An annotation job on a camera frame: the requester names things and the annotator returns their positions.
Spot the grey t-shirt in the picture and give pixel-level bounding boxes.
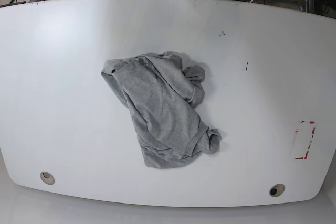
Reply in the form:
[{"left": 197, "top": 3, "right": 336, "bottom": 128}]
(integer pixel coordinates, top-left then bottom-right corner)
[{"left": 101, "top": 52, "right": 222, "bottom": 169}]

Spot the red tape rectangle marking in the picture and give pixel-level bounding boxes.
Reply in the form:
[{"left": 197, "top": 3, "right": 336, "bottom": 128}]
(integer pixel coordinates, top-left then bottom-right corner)
[{"left": 292, "top": 121, "right": 316, "bottom": 160}]

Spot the right table cable grommet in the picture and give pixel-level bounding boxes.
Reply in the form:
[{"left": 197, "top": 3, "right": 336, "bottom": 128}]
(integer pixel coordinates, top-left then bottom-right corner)
[{"left": 269, "top": 184, "right": 286, "bottom": 197}]

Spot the table cable grommet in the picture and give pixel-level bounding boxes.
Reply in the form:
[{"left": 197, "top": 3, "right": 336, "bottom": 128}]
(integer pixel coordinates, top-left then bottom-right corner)
[
  {"left": 40, "top": 172, "right": 55, "bottom": 185},
  {"left": 269, "top": 184, "right": 286, "bottom": 197}
]

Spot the left table cable grommet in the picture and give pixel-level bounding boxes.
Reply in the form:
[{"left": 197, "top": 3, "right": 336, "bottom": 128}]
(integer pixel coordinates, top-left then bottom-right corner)
[{"left": 40, "top": 172, "right": 55, "bottom": 185}]

